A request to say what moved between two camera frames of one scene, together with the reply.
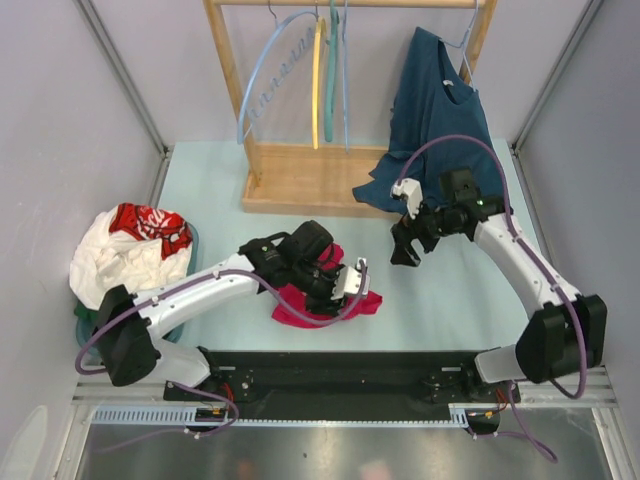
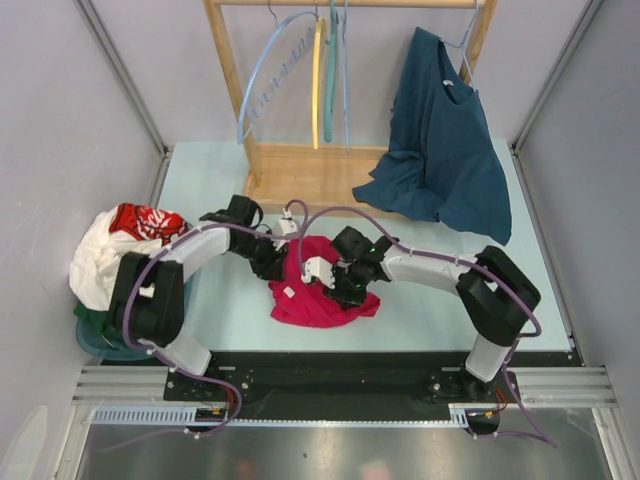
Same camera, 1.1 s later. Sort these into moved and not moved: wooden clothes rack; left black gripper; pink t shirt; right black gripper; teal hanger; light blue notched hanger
Moved: left black gripper; right black gripper
Not moved: teal hanger; wooden clothes rack; pink t shirt; light blue notched hanger
